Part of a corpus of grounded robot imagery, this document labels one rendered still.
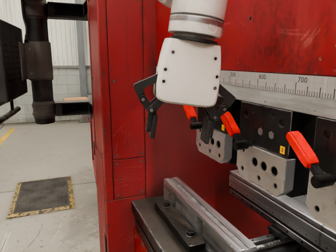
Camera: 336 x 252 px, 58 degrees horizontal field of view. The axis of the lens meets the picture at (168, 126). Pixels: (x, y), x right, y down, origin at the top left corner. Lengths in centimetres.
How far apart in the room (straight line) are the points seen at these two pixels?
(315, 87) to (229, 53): 25
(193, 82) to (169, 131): 75
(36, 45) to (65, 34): 582
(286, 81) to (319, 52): 8
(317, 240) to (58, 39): 697
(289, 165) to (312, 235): 44
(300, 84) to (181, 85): 20
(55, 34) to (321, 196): 716
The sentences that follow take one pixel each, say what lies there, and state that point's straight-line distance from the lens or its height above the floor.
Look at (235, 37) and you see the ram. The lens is 70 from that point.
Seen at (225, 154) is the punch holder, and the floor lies 120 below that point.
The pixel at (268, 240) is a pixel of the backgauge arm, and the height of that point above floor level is 85.
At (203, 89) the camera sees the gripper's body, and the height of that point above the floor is 138.
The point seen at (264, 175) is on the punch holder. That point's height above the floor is 120.
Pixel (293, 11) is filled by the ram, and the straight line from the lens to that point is 57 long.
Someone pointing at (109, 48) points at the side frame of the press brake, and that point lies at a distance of 112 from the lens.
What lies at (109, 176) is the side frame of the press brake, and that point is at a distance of 119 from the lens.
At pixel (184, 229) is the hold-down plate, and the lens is 101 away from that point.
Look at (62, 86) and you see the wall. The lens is 748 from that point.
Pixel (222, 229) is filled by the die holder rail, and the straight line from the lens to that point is 89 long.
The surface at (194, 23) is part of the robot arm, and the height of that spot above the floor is 148.
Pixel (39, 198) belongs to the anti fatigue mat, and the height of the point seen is 1.
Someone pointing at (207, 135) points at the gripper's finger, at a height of 130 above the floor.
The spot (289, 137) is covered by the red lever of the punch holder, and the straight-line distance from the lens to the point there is 51.
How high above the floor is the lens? 143
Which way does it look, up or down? 12 degrees down
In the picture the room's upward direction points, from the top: straight up
